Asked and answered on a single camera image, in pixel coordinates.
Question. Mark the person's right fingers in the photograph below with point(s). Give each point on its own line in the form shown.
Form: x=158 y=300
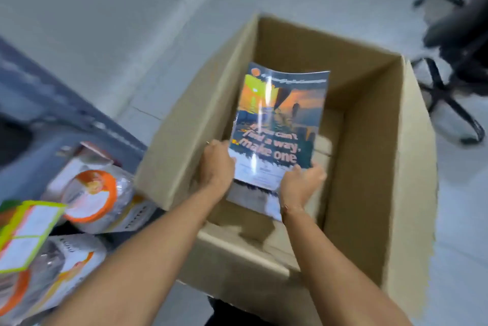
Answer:
x=310 y=174

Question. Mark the open brown cardboard box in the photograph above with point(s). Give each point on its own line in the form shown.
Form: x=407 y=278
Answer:
x=305 y=169

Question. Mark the white and orange product pack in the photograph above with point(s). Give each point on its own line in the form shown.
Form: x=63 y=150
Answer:
x=49 y=276

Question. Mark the person's right hand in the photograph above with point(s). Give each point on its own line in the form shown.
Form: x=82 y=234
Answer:
x=299 y=186

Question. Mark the person's left fingers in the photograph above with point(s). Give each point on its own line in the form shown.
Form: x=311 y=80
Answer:
x=220 y=145

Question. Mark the green-edged white label card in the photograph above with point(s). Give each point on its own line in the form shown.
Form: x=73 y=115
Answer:
x=26 y=234

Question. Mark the person's left forearm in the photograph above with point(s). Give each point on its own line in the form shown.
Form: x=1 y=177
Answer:
x=148 y=257

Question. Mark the person's right forearm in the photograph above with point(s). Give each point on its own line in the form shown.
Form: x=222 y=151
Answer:
x=335 y=272

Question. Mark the person's left hand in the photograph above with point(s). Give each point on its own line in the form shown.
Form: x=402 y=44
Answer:
x=216 y=167

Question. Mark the glossy sunset poster booklet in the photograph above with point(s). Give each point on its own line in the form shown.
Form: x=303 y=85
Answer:
x=276 y=123

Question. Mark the black office chair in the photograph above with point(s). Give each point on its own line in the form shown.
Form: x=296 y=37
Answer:
x=453 y=51

